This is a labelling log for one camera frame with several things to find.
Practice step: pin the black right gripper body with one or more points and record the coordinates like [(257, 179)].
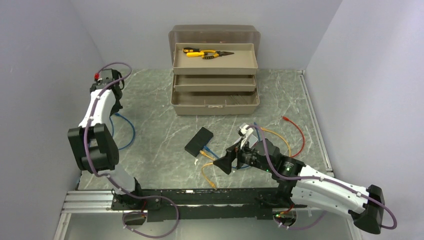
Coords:
[(247, 156)]

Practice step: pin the blue ethernet cable long loop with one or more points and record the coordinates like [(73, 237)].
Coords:
[(237, 166)]

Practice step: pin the black network switch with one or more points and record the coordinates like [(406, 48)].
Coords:
[(198, 141)]

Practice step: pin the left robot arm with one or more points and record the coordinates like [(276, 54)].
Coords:
[(92, 143)]

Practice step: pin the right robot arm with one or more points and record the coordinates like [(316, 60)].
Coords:
[(300, 184)]

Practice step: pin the white mini router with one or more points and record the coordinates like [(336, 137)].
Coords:
[(250, 139)]

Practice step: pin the beige plastic toolbox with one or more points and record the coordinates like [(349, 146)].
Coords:
[(225, 85)]

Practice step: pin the yellow black pliers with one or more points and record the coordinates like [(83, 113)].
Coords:
[(209, 54)]

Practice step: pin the yellow black screwdriver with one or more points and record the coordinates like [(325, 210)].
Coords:
[(197, 50)]

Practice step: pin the aluminium frame rail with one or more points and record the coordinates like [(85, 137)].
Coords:
[(151, 150)]

